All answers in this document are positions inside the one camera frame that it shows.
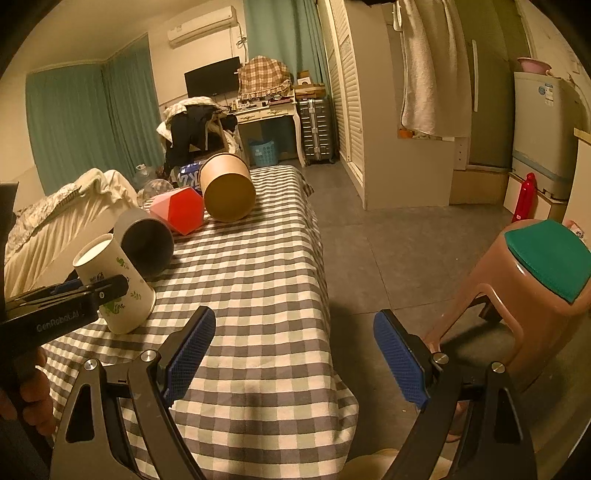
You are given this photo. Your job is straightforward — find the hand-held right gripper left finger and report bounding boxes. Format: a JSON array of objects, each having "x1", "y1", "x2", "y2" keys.
[{"x1": 48, "y1": 305, "x2": 217, "y2": 480}]

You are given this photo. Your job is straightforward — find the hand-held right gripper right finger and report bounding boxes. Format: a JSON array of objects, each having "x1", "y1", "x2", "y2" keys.
[{"x1": 373, "y1": 309, "x2": 539, "y2": 480}]

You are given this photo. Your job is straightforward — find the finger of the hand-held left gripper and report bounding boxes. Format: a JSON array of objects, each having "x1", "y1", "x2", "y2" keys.
[
  {"x1": 7, "y1": 274, "x2": 129, "y2": 311},
  {"x1": 28, "y1": 275, "x2": 82, "y2": 299}
]

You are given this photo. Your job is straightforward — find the white paper cup green print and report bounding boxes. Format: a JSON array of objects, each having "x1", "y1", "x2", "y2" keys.
[{"x1": 73, "y1": 233, "x2": 158, "y2": 335}]

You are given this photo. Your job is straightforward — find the grey cup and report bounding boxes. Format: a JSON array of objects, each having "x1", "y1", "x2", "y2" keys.
[{"x1": 113, "y1": 208, "x2": 175, "y2": 282}]

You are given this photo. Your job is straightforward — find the person's left hand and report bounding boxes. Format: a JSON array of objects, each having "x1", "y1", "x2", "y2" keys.
[{"x1": 0, "y1": 345, "x2": 56, "y2": 437}]

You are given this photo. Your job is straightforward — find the cream bed quilt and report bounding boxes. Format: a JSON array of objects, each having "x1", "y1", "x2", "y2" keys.
[{"x1": 4, "y1": 167, "x2": 139, "y2": 301}]

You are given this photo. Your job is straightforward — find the grey checkered tablecloth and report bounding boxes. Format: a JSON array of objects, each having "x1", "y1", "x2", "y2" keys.
[{"x1": 39, "y1": 164, "x2": 360, "y2": 480}]

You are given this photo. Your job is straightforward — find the red polyhedron box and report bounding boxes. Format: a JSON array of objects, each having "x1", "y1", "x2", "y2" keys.
[{"x1": 148, "y1": 186, "x2": 205, "y2": 237}]

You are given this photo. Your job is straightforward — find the clear round jar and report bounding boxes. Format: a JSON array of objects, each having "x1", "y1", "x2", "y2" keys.
[{"x1": 139, "y1": 178, "x2": 175, "y2": 205}]

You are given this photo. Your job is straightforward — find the brown plastic stool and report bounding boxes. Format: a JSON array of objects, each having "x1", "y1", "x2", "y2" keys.
[{"x1": 422, "y1": 220, "x2": 591, "y2": 393}]

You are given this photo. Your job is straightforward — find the blue printed box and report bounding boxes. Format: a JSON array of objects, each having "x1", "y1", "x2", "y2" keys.
[{"x1": 177, "y1": 159, "x2": 205, "y2": 188}]

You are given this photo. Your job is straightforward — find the brown cardboard cylinder container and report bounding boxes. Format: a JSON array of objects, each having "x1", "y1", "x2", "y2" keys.
[{"x1": 198, "y1": 152, "x2": 257, "y2": 223}]

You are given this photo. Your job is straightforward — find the teal window curtain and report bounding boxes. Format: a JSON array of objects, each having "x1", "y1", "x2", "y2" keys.
[
  {"x1": 243, "y1": 0, "x2": 331, "y2": 86},
  {"x1": 25, "y1": 34, "x2": 160, "y2": 195}
]

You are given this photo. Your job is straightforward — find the pile of dark clothes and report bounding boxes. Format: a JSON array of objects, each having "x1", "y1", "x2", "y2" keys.
[{"x1": 164, "y1": 104, "x2": 238, "y2": 169}]

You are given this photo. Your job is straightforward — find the green seat cushion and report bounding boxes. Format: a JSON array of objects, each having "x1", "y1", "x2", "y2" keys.
[{"x1": 504, "y1": 219, "x2": 591, "y2": 304}]

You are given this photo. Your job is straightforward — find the cream cloth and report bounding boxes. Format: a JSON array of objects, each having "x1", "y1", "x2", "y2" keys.
[{"x1": 157, "y1": 96, "x2": 232, "y2": 139}]

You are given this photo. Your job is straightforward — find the red bottle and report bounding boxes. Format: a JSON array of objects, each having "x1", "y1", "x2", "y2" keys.
[{"x1": 512, "y1": 172, "x2": 537, "y2": 225}]

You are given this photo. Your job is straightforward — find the blue plastic basket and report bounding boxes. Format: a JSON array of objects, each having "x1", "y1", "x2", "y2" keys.
[{"x1": 249, "y1": 137, "x2": 280, "y2": 168}]

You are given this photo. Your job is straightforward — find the black television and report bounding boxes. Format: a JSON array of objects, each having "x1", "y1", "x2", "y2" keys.
[{"x1": 184, "y1": 56, "x2": 242, "y2": 99}]

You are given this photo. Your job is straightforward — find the white desk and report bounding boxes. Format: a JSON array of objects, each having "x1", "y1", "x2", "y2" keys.
[{"x1": 226, "y1": 90, "x2": 308, "y2": 169}]

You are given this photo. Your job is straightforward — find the grey suitcase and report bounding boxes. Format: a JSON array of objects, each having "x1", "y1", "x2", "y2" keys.
[{"x1": 295, "y1": 97, "x2": 338, "y2": 166}]

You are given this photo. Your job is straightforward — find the plaid cloth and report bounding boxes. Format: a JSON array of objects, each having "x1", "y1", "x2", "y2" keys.
[{"x1": 237, "y1": 55, "x2": 294, "y2": 100}]

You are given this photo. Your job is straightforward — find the white louvre wardrobe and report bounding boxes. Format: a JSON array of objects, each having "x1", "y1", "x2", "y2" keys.
[{"x1": 316, "y1": 0, "x2": 467, "y2": 210}]

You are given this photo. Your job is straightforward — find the small white fridge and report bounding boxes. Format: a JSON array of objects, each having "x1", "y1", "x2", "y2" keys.
[{"x1": 510, "y1": 69, "x2": 585, "y2": 200}]

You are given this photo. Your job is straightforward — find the white air conditioner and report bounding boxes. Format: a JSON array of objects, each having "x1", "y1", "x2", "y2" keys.
[{"x1": 166, "y1": 4, "x2": 238, "y2": 49}]

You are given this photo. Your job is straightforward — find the cardboard boxes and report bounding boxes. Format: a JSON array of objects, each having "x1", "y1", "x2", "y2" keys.
[{"x1": 294, "y1": 70, "x2": 327, "y2": 99}]

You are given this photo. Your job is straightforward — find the white hanging towel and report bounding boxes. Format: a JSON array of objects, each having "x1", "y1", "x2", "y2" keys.
[{"x1": 397, "y1": 0, "x2": 474, "y2": 138}]

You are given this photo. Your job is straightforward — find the pink plastic basin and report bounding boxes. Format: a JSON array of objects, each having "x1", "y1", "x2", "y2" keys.
[{"x1": 516, "y1": 56, "x2": 554, "y2": 77}]

